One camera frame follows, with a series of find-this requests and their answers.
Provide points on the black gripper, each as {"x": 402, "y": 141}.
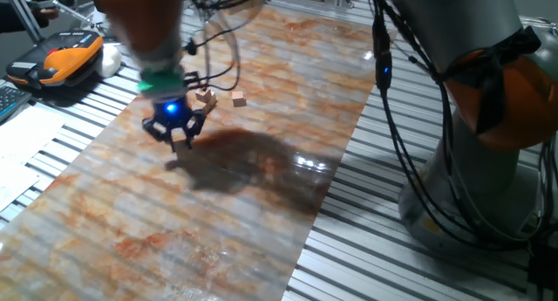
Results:
{"x": 172, "y": 113}

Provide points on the black sleeved forearm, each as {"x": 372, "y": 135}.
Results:
{"x": 13, "y": 17}

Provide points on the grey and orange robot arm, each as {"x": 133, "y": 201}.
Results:
{"x": 139, "y": 22}

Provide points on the person hand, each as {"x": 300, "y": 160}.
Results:
{"x": 45, "y": 11}

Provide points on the white rounded object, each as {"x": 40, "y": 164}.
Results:
{"x": 109, "y": 60}

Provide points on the orange marble pattern sheet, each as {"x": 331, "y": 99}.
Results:
{"x": 174, "y": 248}

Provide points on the orange and black teach pendant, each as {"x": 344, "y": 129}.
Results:
{"x": 65, "y": 56}

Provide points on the small brown cardboard box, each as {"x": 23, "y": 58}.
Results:
{"x": 250, "y": 2}

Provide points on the blank white paper sheet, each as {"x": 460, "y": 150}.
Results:
{"x": 26, "y": 133}

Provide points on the black keyboard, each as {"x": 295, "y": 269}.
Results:
{"x": 11, "y": 101}

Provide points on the white paper with print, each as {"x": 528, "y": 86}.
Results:
{"x": 15, "y": 183}

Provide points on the grey aluminium bar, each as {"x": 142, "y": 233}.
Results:
{"x": 24, "y": 15}

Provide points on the green gripper mount plate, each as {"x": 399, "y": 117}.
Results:
{"x": 161, "y": 80}

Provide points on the grey metal base plate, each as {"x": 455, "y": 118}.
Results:
{"x": 98, "y": 22}

